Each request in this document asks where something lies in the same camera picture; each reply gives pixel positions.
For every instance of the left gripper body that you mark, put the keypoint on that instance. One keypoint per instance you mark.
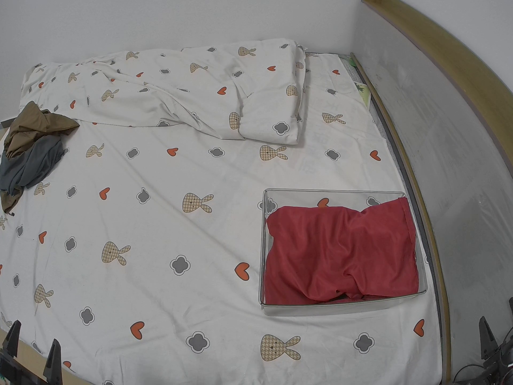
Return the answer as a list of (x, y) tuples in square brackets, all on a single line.
[(16, 371)]

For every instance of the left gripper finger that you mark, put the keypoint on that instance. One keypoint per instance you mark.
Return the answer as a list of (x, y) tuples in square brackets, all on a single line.
[(53, 365), (12, 341)]

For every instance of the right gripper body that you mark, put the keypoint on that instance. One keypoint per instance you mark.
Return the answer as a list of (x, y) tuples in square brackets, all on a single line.
[(503, 369)]

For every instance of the red shirt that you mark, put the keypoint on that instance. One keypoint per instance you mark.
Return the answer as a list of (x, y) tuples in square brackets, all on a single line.
[(340, 251)]

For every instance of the clear plastic box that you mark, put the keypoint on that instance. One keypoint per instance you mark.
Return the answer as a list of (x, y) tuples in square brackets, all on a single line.
[(320, 309)]

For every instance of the grey garment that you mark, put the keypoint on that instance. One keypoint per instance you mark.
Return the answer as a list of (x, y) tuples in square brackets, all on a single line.
[(36, 163)]

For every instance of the bed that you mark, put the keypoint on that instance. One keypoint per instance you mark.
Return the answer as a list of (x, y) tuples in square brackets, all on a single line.
[(180, 223)]

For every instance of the brown garment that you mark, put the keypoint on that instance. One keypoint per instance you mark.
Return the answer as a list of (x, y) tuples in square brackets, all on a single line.
[(36, 124)]

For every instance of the white green printed card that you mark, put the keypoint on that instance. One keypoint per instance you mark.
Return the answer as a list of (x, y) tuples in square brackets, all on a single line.
[(362, 94)]

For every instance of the white printed quilt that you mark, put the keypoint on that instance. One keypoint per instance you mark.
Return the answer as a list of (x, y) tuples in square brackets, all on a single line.
[(180, 86)]

